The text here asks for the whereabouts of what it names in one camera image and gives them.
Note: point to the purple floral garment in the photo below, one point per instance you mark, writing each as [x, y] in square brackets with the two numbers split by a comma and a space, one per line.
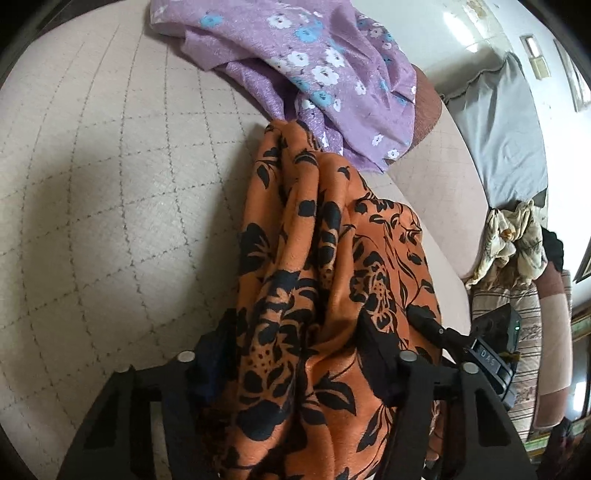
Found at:
[321, 62]

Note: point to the grey pillow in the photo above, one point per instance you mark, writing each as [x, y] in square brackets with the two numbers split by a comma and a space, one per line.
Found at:
[496, 114]

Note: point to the beige quilted mattress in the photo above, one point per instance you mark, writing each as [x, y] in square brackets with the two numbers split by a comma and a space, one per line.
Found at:
[124, 170]

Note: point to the striped patterned blanket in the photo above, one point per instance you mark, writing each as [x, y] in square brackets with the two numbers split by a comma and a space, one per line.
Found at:
[545, 368]

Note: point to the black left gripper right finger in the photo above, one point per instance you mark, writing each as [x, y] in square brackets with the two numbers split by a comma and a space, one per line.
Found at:
[448, 421]

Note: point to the wall switch plate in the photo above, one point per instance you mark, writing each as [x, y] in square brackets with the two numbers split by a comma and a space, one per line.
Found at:
[535, 56]

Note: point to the beige bolster pillow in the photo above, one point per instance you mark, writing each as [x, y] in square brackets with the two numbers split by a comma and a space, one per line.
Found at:
[438, 179]

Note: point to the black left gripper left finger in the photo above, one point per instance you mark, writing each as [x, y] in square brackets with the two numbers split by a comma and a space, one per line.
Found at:
[176, 409]

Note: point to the cream patterned crumpled cloth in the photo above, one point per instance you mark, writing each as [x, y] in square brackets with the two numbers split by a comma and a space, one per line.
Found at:
[512, 253]

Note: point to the orange black floral garment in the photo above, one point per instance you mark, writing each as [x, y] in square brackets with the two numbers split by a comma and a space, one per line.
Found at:
[318, 250]

